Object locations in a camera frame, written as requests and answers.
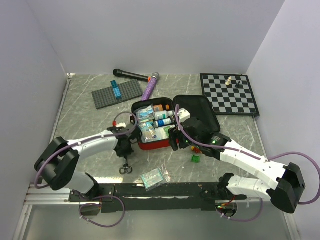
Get blue white bandage roll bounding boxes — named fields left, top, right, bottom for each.
left=154, top=118, right=173, bottom=128

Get black handled scissors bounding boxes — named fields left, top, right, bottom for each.
left=119, top=157, right=133, bottom=175

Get white plastic medicine bottle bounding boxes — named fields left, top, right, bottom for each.
left=154, top=110, right=174, bottom=121

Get red medicine kit case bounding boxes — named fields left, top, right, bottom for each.
left=131, top=95, right=221, bottom=151

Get blue cotton swab pouch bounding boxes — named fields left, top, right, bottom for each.
left=139, top=122, right=157, bottom=143

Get brown bottle orange cap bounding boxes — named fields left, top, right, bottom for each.
left=153, top=104, right=170, bottom=112

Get bag of alcohol wipes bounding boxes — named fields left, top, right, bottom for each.
left=134, top=104, right=155, bottom=123

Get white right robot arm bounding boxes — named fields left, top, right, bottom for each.
left=168, top=117, right=306, bottom=214

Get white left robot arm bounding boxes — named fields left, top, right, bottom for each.
left=34, top=126, right=137, bottom=201

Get toy brick car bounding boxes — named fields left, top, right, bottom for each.
left=191, top=146, right=202, bottom=154

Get green curved toy brick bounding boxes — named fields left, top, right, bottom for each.
left=191, top=155, right=200, bottom=163

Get purple glitter toy microphone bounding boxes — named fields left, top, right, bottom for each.
left=141, top=72, right=160, bottom=101

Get black white chessboard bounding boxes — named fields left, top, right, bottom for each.
left=199, top=73, right=260, bottom=117

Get grey brick baseplate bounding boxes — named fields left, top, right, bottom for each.
left=91, top=80, right=144, bottom=110

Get white chess piece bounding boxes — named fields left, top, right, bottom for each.
left=225, top=76, right=232, bottom=86

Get blue toy bricks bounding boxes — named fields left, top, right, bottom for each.
left=110, top=80, right=122, bottom=100

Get black chess piece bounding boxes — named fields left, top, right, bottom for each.
left=235, top=81, right=241, bottom=88

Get black microphone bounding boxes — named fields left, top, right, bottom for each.
left=113, top=69, right=150, bottom=82

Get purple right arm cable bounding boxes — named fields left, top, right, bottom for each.
left=174, top=104, right=320, bottom=222

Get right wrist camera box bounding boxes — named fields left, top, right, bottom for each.
left=177, top=108, right=191, bottom=123

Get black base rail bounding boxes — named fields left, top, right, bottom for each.
left=68, top=182, right=247, bottom=213

